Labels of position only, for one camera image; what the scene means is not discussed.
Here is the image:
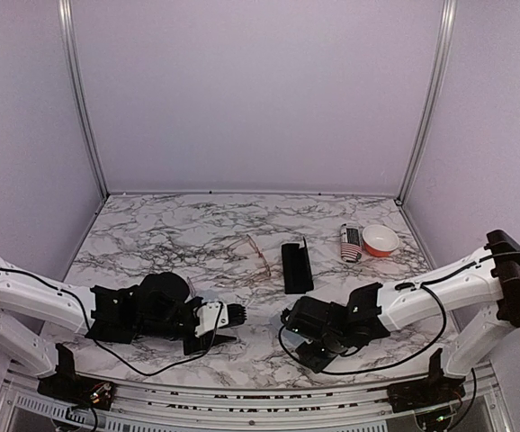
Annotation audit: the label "black glasses case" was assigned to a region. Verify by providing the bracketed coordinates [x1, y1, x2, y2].
[281, 238, 314, 295]

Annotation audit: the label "pink frame sunglasses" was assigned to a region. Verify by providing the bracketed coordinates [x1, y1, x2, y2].
[215, 234, 272, 288]

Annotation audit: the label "clear purple lens sunglasses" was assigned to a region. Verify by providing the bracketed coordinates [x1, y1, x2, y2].
[187, 277, 247, 312]

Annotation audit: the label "blue cleaning cloth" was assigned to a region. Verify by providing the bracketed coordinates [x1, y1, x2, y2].
[269, 309, 289, 334]

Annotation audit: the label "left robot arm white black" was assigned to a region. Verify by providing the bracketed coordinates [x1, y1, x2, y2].
[0, 257, 247, 410]

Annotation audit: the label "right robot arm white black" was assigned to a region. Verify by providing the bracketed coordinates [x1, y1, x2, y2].
[281, 229, 520, 412]

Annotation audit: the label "striped flag glasses pouch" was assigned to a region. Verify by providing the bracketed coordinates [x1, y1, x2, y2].
[340, 223, 363, 263]

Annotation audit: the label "orange white bowl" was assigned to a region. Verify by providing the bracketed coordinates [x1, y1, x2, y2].
[363, 225, 399, 257]

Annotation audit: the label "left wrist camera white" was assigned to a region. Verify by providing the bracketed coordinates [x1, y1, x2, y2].
[194, 301, 247, 338]

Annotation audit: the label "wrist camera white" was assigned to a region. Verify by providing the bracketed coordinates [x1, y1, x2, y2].
[280, 296, 313, 333]
[194, 301, 247, 338]

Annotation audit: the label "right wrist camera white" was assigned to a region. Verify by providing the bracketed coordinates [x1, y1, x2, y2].
[280, 296, 313, 333]

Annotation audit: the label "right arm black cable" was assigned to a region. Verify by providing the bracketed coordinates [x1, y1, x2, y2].
[277, 251, 520, 376]

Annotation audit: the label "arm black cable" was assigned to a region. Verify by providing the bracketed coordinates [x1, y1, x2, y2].
[277, 251, 520, 376]
[0, 260, 225, 377]

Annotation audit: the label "front aluminium rail base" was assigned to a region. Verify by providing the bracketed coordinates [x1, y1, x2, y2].
[0, 363, 514, 431]

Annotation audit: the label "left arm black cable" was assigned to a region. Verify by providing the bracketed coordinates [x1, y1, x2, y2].
[0, 260, 225, 377]

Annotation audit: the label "left aluminium frame post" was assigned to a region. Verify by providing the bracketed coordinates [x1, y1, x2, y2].
[58, 0, 110, 202]

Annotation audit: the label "aluminium frame post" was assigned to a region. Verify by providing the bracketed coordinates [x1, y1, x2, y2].
[58, 0, 110, 202]
[397, 0, 458, 206]

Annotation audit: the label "right aluminium frame post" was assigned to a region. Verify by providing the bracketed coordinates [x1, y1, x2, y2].
[397, 0, 458, 206]

